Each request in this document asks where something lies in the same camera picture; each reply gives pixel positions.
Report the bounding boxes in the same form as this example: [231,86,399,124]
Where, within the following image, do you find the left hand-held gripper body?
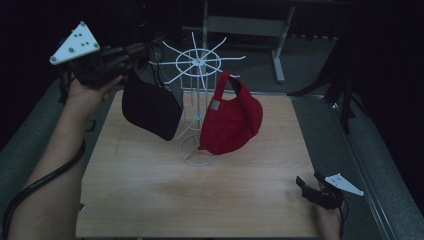
[49,21,134,90]

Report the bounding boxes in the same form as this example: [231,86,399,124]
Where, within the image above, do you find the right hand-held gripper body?
[300,172,365,211]

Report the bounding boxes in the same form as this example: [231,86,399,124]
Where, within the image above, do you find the grey sun visor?
[121,66,185,142]

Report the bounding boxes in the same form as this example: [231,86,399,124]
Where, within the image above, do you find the white wire hat rack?
[148,31,247,167]

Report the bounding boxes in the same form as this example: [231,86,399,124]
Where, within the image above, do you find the red baseball cap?
[198,70,264,156]

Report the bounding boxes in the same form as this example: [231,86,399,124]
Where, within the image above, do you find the person's right hand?
[314,202,347,240]

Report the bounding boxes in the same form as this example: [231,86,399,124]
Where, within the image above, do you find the person's left hand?
[65,73,124,113]

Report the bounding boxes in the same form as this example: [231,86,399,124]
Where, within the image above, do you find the black floor cables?
[146,41,168,88]

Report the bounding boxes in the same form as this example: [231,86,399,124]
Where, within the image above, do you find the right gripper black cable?
[339,199,348,238]

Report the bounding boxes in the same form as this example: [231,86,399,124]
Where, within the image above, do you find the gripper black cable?
[1,139,87,240]
[339,199,348,238]

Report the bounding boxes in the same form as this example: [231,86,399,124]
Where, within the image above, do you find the grey metal desk frame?
[182,0,297,84]

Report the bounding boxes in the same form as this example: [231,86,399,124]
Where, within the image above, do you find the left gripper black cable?
[1,139,87,240]

